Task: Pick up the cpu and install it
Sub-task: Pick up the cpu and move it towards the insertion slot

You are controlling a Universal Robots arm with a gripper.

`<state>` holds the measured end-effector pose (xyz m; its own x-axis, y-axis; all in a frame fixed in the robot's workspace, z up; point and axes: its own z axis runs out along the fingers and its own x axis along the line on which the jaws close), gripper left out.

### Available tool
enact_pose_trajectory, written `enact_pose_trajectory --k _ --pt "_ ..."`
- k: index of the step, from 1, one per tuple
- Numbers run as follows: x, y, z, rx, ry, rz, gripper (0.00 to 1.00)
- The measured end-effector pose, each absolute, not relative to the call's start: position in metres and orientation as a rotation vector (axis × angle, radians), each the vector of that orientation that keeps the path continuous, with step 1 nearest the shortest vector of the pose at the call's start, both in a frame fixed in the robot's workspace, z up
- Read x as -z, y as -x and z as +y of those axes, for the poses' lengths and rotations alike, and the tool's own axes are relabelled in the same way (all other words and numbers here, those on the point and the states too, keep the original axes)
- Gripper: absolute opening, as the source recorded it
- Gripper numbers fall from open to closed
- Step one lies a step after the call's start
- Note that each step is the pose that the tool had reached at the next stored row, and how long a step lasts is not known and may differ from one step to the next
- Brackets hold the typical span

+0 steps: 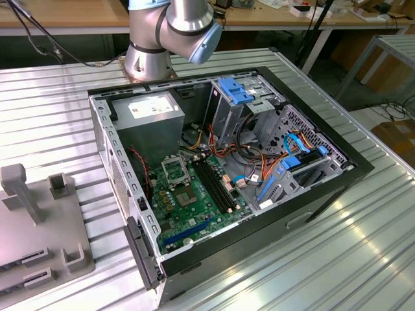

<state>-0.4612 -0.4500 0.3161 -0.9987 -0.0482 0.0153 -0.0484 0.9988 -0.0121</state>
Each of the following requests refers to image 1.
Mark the white PSU label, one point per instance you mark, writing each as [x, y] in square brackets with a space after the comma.
[149, 108]

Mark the green motherboard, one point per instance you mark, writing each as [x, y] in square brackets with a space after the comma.
[191, 214]

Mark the black PC case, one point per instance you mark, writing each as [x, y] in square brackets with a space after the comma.
[259, 246]

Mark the blue drive cage latch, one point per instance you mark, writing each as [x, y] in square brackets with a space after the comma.
[231, 89]

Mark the black RAM slot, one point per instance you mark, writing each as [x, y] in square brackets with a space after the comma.
[221, 181]
[212, 185]
[217, 183]
[208, 186]

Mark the silver coin battery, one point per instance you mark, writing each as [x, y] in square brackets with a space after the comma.
[187, 241]

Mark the brown cardboard box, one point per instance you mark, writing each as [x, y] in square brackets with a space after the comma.
[398, 139]

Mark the grey perforated disk bay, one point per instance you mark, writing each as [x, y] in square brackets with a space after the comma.
[298, 120]

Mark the long wooden desk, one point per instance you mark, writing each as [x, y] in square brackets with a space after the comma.
[90, 13]

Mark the slatted side table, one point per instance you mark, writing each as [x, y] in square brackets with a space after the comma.
[398, 43]

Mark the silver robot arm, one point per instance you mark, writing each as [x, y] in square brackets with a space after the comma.
[181, 19]

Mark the grey metal drive cage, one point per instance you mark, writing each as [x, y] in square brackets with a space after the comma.
[227, 120]

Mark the white SATA port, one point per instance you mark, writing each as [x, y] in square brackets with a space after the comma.
[230, 187]

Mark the grey power supply unit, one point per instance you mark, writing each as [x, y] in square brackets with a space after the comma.
[149, 136]

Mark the blue plastic carrier rail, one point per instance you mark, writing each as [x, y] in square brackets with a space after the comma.
[269, 186]

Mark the blue expansion slot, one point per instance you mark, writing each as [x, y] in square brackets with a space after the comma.
[188, 232]

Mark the white flat box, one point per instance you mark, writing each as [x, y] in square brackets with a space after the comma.
[308, 13]

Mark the grey parts rack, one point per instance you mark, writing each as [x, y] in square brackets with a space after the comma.
[48, 226]

